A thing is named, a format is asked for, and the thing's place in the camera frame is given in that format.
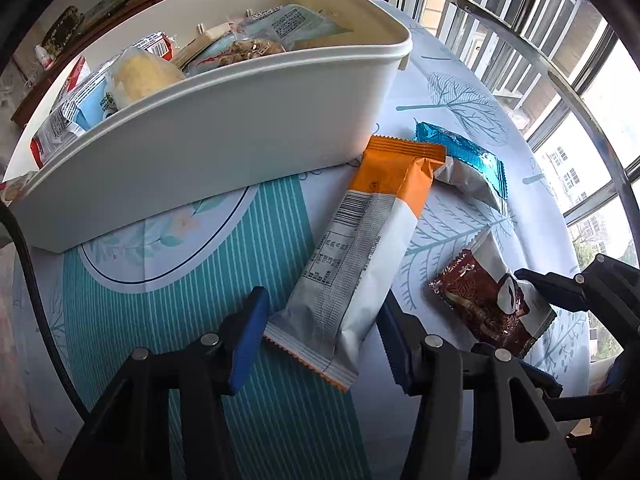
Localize clear bread packet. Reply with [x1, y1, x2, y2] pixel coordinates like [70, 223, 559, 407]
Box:
[235, 4, 356, 48]

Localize black ornate box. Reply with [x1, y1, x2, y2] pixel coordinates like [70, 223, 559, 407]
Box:
[40, 6, 85, 53]

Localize floral blanket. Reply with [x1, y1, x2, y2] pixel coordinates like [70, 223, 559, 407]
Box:
[0, 240, 66, 461]

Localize brown chocolate snack packet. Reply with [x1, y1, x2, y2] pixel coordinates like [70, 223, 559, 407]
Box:
[427, 227, 558, 361]

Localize white plastic bin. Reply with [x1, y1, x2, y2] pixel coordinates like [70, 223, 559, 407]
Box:
[2, 0, 413, 253]

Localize blue red biscuit packet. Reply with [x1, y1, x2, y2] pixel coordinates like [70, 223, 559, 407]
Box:
[30, 55, 131, 168]

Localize teal foil snack packet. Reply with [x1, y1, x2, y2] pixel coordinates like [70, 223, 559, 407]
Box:
[412, 121, 507, 211]

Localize kraft paper cracker packet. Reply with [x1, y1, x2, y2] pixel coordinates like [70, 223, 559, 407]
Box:
[172, 22, 236, 68]

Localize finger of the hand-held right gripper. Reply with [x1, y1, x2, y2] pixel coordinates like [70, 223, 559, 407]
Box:
[514, 254, 640, 341]
[517, 362, 623, 423]

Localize metal window bars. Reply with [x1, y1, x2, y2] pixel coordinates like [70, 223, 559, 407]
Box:
[390, 0, 640, 361]

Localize rice crisp clear packet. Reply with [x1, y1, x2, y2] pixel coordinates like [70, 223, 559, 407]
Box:
[107, 47, 186, 111]

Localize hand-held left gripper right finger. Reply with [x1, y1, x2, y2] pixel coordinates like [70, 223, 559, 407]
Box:
[376, 292, 583, 480]

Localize red white snack packet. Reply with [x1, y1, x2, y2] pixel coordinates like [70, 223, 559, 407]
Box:
[127, 31, 181, 63]

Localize nut bar clear packet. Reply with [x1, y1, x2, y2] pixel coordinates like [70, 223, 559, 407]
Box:
[200, 37, 288, 68]

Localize orange white bar packet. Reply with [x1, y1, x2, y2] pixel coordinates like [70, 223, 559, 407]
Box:
[263, 135, 447, 393]

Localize black cable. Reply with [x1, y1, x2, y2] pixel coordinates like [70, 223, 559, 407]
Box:
[0, 202, 91, 423]

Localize tree print tablecloth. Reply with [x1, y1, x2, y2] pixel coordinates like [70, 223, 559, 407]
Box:
[10, 0, 601, 480]

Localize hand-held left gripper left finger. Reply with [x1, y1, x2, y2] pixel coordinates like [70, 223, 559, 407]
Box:
[57, 286, 271, 480]

